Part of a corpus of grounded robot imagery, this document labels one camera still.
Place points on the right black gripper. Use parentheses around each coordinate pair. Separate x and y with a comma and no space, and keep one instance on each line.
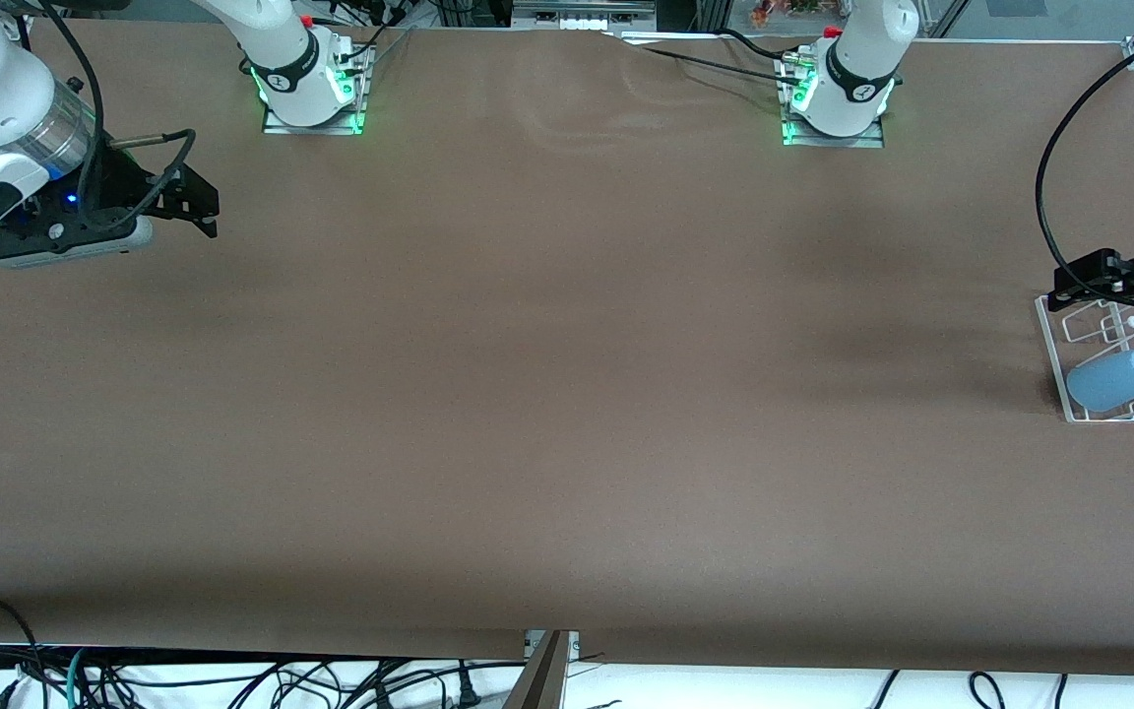
(124,175)

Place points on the blue plastic cup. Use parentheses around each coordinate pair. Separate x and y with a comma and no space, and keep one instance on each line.
(1113,382)

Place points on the red orange objects pile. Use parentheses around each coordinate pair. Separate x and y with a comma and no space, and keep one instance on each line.
(793,8)

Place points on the brown table cover sheet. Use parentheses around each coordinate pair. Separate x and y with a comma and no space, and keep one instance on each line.
(567,394)

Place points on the grey power strip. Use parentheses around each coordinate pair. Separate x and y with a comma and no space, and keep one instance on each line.
(582,10)

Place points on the brown wooden beam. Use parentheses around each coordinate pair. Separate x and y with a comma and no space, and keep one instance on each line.
(537,679)

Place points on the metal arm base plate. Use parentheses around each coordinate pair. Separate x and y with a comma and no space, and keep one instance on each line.
(277,126)
(872,141)

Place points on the aluminium frame post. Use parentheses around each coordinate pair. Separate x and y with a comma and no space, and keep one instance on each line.
(946,15)

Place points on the small metal bracket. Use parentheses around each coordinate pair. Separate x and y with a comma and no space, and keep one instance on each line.
(573,645)

